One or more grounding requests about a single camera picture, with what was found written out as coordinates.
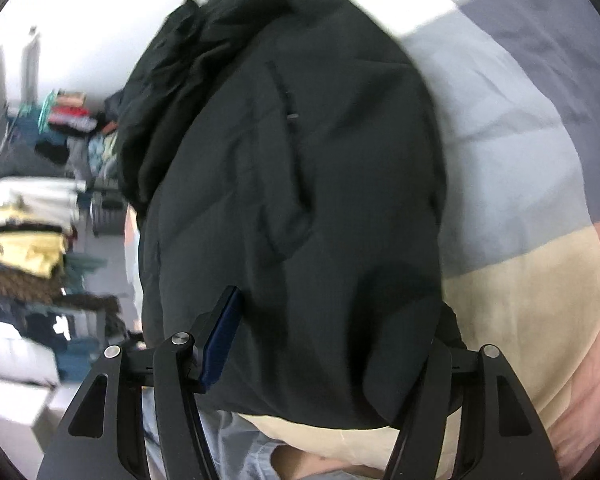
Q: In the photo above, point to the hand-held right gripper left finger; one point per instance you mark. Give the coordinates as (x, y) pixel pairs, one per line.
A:
(220, 340)

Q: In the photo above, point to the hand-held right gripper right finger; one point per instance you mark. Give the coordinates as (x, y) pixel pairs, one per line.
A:
(432, 377)

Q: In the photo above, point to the black puffer jacket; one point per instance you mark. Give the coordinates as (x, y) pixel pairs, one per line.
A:
(305, 210)

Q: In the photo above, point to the pile of folded clothes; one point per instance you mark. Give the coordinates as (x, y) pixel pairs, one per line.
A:
(75, 112)

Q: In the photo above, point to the person's leg in jeans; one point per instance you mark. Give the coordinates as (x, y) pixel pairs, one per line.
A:
(240, 445)

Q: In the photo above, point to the black suitcase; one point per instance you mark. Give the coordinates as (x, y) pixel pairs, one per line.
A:
(107, 212)

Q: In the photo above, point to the brown patterned scarf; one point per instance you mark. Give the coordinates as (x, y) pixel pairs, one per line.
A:
(40, 292)

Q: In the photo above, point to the yellow fleece jacket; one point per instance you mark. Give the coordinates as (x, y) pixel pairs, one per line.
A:
(20, 245)

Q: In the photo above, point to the patchwork bed quilt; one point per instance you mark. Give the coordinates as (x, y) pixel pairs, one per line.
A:
(505, 160)

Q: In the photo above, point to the white hoodie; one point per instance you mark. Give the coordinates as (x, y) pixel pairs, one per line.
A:
(35, 200)

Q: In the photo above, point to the green drying hanger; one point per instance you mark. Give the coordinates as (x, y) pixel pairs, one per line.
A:
(47, 107)

